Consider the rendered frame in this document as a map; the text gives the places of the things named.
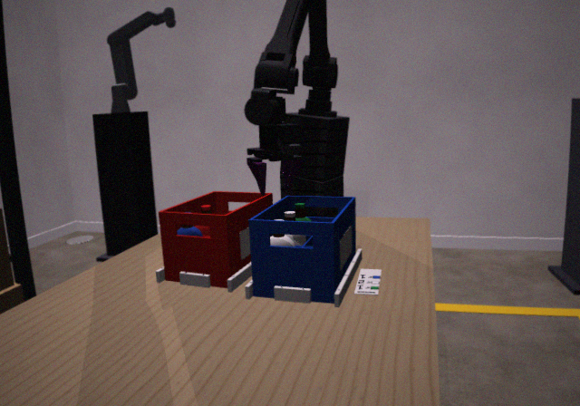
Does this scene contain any blue bottle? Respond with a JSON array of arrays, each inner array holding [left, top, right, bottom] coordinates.
[[178, 225, 203, 237]]

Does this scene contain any blue plastic crate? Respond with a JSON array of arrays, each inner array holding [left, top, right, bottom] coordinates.
[[248, 196, 356, 304]]

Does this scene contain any white paper pick list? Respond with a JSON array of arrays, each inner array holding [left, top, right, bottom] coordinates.
[[354, 269, 382, 295]]

